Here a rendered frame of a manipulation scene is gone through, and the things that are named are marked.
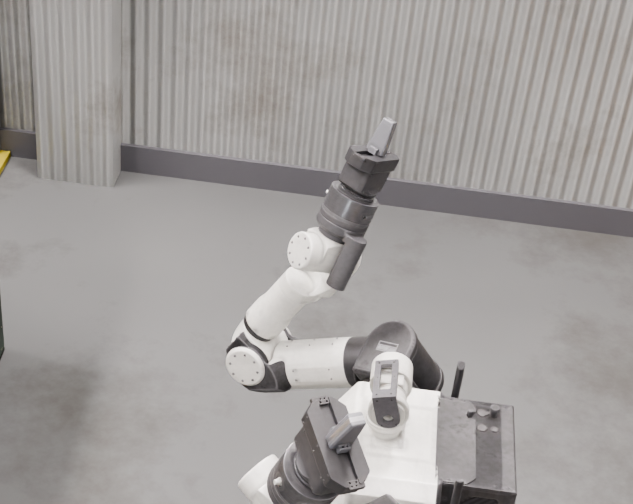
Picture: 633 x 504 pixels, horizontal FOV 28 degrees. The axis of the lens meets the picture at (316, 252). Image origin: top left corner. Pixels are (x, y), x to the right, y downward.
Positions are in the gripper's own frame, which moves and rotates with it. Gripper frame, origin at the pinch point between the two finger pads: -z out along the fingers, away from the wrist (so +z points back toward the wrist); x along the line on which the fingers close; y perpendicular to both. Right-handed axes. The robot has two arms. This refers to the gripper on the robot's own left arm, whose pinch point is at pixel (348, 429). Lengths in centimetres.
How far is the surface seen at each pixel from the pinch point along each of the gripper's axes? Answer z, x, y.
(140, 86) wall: 230, 243, 98
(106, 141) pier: 245, 229, 84
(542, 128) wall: 180, 177, 228
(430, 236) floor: 225, 160, 193
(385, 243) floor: 227, 161, 174
